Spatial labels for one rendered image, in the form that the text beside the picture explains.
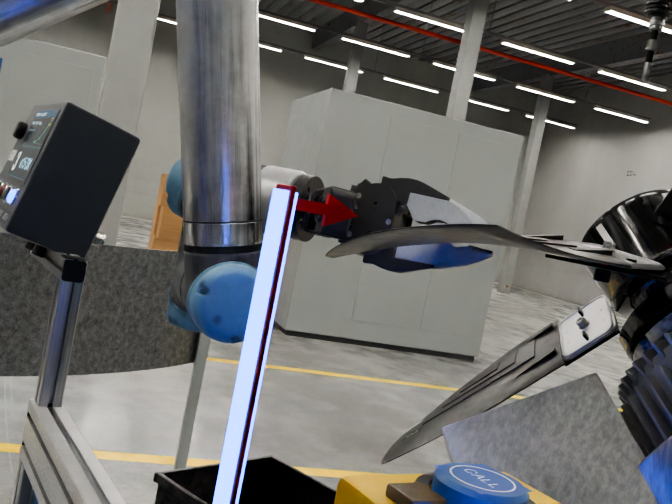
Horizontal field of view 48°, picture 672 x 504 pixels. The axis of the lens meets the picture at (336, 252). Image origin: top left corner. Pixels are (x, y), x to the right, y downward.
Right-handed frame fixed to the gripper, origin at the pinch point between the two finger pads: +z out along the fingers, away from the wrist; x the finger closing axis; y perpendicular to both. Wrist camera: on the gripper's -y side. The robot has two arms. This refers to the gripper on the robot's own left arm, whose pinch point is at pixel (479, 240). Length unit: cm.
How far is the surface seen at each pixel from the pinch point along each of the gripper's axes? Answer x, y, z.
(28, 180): 3, 5, -60
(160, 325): 33, 143, -124
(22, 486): 42, 9, -52
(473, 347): 34, 672, -112
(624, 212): -6.5, 8.2, 11.9
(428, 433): 20.6, 10.7, -2.8
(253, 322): 11.3, -23.1, -9.8
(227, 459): 21.2, -22.1, -9.8
